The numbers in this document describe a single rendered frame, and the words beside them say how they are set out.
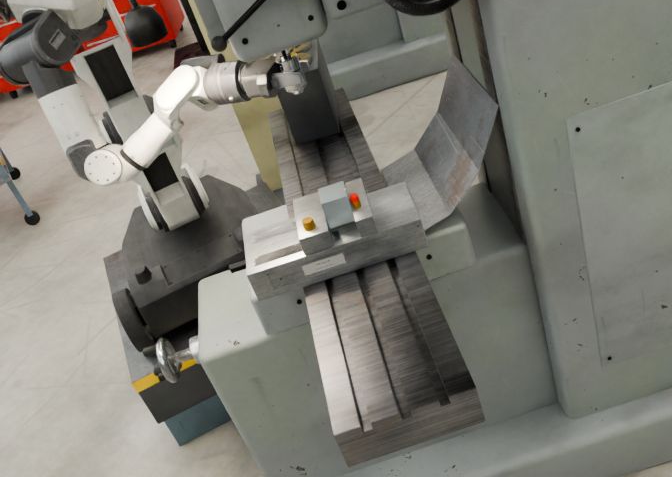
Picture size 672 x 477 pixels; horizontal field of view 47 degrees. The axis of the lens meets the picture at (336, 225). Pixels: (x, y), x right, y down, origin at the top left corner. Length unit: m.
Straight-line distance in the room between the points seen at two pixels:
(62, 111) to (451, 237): 0.87
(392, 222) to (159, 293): 1.03
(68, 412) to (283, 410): 1.35
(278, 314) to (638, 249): 0.80
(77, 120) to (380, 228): 0.70
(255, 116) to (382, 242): 2.13
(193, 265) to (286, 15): 1.08
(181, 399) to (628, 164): 1.48
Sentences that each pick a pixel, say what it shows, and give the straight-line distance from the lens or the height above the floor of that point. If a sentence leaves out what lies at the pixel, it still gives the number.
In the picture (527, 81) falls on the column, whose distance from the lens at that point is 1.49.
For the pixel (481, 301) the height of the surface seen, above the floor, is 0.61.
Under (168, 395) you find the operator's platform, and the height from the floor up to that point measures 0.30.
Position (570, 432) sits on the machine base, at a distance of 2.07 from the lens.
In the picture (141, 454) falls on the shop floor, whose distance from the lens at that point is 2.77.
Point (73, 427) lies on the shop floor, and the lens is 3.04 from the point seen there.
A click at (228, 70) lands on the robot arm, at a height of 1.27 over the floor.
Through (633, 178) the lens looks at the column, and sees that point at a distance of 1.69.
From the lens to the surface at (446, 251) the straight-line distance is 1.69.
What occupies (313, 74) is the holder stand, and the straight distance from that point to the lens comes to 1.92.
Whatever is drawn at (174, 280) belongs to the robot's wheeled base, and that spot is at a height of 0.59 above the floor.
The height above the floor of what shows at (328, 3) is 1.38.
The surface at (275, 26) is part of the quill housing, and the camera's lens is 1.48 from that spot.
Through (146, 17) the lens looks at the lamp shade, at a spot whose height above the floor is 1.46.
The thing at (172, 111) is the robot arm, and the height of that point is 1.23.
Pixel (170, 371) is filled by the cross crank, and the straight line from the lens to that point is 1.96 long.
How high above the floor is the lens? 1.82
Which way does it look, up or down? 33 degrees down
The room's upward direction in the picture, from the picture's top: 20 degrees counter-clockwise
